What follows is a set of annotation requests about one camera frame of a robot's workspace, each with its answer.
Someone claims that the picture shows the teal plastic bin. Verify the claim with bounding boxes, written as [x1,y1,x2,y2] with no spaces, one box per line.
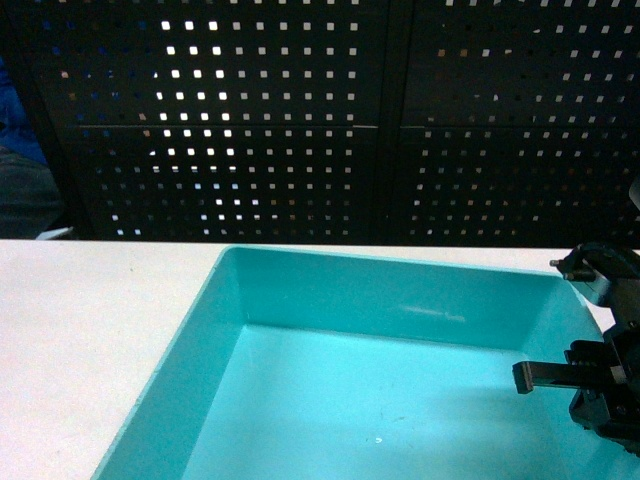
[95,246,639,479]

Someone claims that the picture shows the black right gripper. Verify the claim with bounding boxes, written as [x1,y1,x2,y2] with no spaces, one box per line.
[512,242,639,453]

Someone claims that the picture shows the person in blue clothing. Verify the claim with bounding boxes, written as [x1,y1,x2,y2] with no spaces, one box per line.
[1,66,65,239]

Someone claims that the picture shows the black perforated metal panel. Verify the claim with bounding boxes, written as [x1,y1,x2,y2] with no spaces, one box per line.
[1,1,639,248]

